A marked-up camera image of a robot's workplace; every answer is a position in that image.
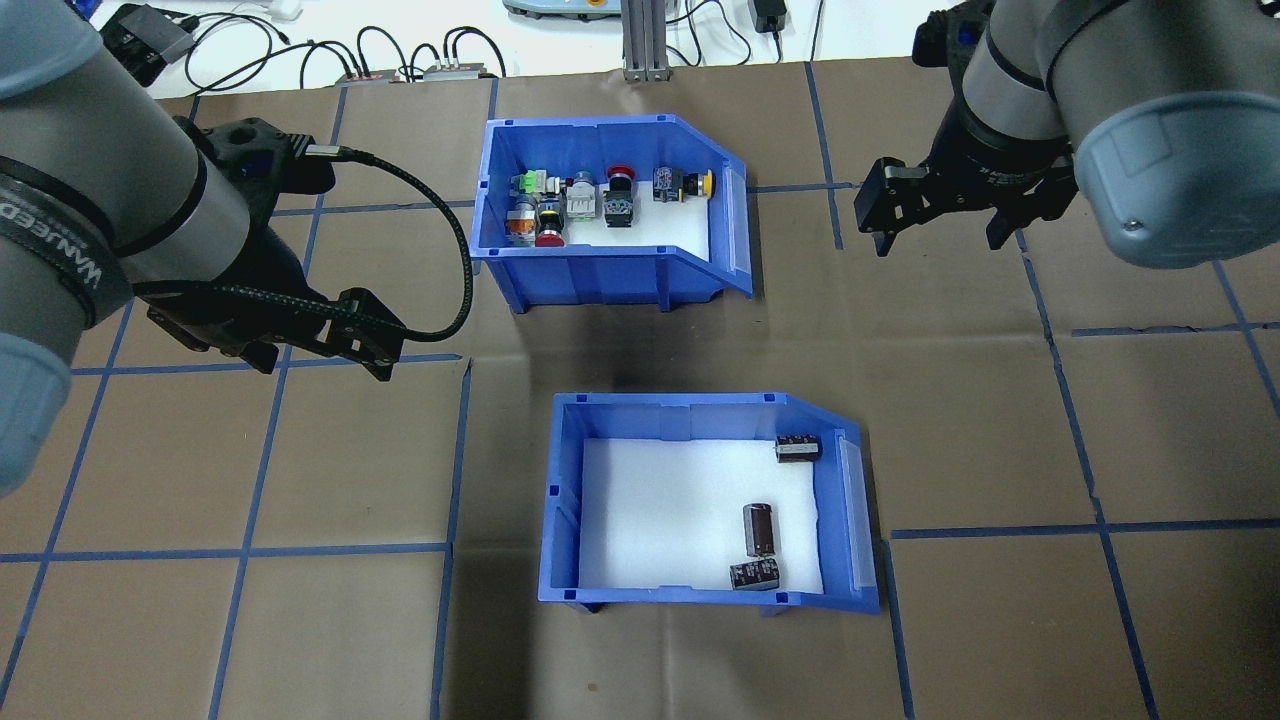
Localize white foam pad under capacitors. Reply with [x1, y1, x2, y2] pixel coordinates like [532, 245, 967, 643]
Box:
[578, 436, 827, 597]

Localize black power box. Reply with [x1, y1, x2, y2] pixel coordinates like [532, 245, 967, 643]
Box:
[98, 2, 198, 73]

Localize black contact block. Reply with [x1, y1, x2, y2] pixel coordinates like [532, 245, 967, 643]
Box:
[602, 162, 642, 230]

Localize blue bin with capacitors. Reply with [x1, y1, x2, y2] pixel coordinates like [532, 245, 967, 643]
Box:
[538, 391, 882, 617]

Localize orange and grey switch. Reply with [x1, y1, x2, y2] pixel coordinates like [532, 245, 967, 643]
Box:
[504, 197, 541, 247]

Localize braided black camera cable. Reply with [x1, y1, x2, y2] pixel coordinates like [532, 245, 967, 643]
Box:
[130, 145, 474, 343]

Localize aluminium profile post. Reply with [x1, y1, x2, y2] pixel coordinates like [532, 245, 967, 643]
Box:
[619, 0, 670, 84]

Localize blue bin with switches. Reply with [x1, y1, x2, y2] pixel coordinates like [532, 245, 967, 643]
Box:
[468, 113, 756, 316]

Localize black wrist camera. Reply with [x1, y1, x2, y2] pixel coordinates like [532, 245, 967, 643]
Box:
[198, 117, 338, 198]
[912, 3, 997, 69]

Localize grey teach pendant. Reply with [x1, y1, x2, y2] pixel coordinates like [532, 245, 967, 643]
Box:
[502, 0, 619, 22]

